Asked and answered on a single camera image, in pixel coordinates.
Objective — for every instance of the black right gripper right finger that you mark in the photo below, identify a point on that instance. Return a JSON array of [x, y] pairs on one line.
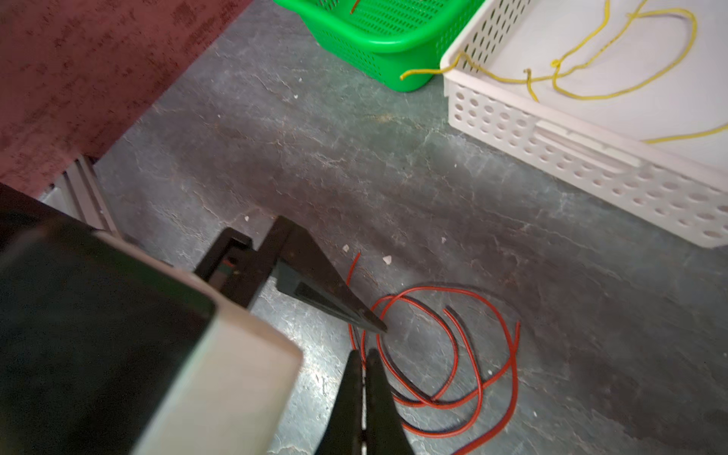
[[383, 425]]

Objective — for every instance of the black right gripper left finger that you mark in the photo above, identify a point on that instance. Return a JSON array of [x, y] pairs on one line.
[[344, 432]]

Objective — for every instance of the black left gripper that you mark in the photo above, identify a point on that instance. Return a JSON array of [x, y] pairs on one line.
[[292, 257]]

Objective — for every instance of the green plastic basket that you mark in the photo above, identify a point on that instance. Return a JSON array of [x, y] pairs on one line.
[[386, 38]]

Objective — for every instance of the cream perforated basket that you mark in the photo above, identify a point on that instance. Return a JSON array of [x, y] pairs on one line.
[[625, 100]]

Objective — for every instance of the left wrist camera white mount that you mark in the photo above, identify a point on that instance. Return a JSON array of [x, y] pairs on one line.
[[105, 350]]

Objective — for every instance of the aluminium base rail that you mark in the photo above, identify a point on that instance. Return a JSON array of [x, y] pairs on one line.
[[76, 193]]

